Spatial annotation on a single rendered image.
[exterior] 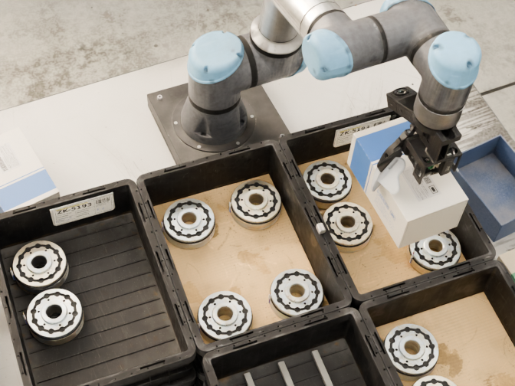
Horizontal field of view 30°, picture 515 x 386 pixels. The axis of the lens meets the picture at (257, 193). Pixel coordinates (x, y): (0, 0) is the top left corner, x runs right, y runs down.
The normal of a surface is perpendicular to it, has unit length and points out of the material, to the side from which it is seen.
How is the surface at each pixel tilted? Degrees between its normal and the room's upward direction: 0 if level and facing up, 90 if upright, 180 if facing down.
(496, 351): 0
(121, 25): 0
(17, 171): 0
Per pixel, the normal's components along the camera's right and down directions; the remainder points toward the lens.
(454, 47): 0.05, -0.55
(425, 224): 0.40, 0.77
